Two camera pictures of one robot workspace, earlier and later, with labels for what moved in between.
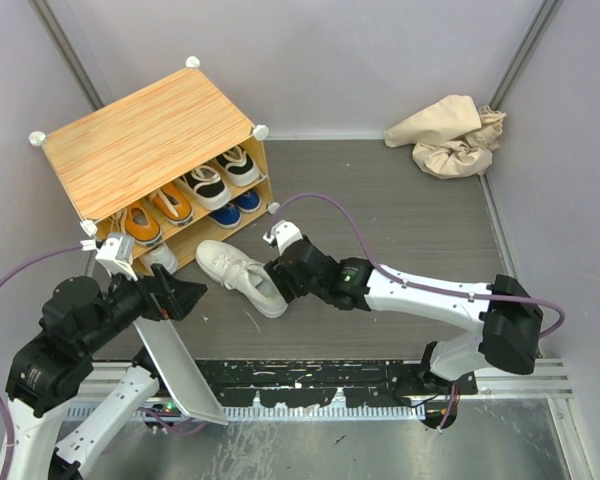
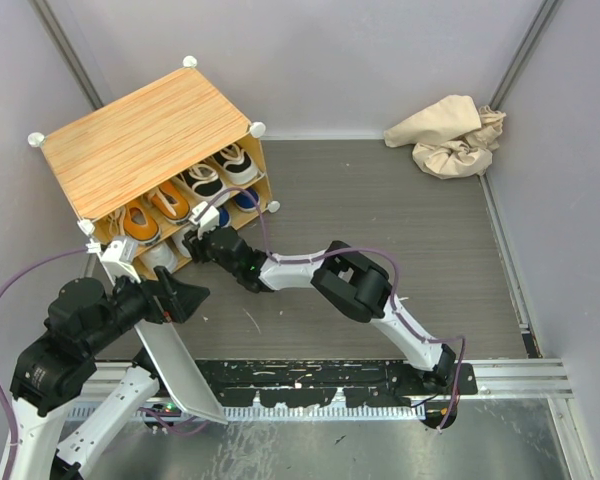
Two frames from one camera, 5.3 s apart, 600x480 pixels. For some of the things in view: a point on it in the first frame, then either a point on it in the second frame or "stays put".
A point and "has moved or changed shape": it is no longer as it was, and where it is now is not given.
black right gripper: (281, 274) to (196, 246)
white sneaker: (243, 275) to (178, 238)
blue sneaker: (228, 216) has moved or changed shape
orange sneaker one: (174, 202) stays put
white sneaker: (162, 256) stays put
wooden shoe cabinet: (173, 166) stays put
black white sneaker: (238, 167) stays put
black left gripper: (181, 295) stays put
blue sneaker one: (249, 201) stays put
